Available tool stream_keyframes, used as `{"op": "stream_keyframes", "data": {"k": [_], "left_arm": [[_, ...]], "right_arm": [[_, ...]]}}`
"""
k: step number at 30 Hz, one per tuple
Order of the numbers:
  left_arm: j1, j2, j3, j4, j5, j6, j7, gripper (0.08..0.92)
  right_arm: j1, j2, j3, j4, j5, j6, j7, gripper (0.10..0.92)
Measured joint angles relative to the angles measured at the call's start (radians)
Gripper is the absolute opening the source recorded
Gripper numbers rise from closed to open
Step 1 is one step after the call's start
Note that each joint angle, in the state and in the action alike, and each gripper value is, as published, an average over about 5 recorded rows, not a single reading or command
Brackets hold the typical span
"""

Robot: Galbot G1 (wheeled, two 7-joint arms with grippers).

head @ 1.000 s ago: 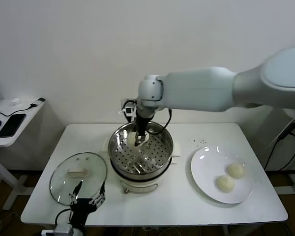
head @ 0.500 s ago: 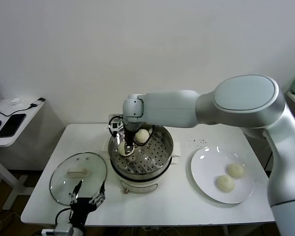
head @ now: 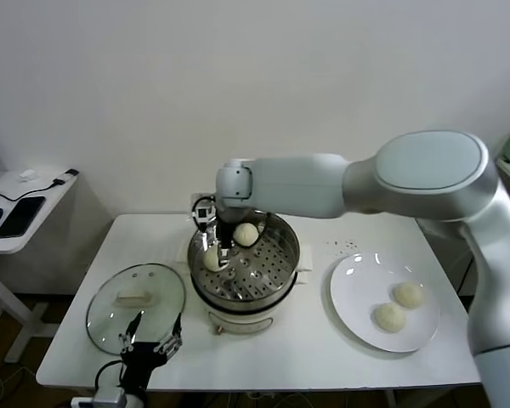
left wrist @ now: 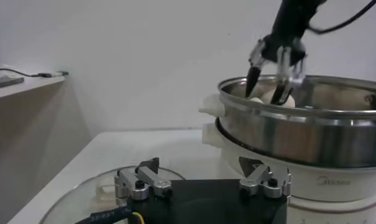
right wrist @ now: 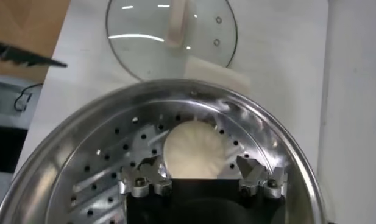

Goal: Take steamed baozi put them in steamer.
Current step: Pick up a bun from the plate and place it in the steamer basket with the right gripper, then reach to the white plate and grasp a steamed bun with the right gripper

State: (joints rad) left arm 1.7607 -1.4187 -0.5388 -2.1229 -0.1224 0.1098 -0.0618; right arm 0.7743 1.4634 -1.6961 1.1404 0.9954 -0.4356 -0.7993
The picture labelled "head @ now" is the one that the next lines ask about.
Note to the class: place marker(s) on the black smartphone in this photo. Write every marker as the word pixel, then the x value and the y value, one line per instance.
pixel 20 217

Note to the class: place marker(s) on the white steamed baozi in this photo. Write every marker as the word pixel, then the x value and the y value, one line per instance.
pixel 211 260
pixel 408 294
pixel 245 234
pixel 390 318

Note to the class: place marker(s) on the perforated steel steamer basket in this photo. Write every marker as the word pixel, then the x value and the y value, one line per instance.
pixel 272 263

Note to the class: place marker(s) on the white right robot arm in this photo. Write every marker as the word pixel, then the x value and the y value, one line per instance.
pixel 302 183

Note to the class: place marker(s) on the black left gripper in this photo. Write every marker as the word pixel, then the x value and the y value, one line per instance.
pixel 146 359

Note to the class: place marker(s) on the round glass pot lid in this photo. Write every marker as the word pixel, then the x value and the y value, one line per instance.
pixel 157 289

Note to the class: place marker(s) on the white round plate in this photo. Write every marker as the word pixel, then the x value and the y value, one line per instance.
pixel 357 327

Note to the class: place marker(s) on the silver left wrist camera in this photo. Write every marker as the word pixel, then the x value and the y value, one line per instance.
pixel 108 398

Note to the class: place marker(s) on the white side table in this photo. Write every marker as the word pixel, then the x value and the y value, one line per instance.
pixel 55 196

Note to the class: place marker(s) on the small white case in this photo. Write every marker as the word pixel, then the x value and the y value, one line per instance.
pixel 27 175

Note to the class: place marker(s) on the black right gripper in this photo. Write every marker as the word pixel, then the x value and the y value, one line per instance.
pixel 227 227

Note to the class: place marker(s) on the white electric cooker base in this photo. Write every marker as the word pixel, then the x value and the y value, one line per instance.
pixel 238 319

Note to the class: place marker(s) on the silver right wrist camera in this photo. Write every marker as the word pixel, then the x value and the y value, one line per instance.
pixel 203 212

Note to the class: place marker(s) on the small black adapter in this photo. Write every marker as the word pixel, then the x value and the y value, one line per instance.
pixel 70 172

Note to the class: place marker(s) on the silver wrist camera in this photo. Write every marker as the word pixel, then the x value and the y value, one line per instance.
pixel 203 212
pixel 108 398

